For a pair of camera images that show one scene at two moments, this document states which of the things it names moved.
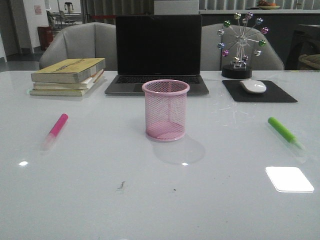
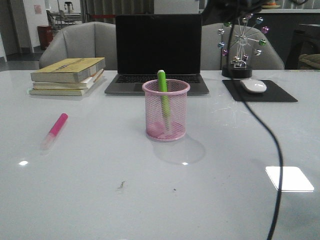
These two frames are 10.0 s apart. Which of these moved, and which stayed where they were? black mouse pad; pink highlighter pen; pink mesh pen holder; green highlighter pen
Moved: green highlighter pen
Stayed: pink mesh pen holder; black mouse pad; pink highlighter pen
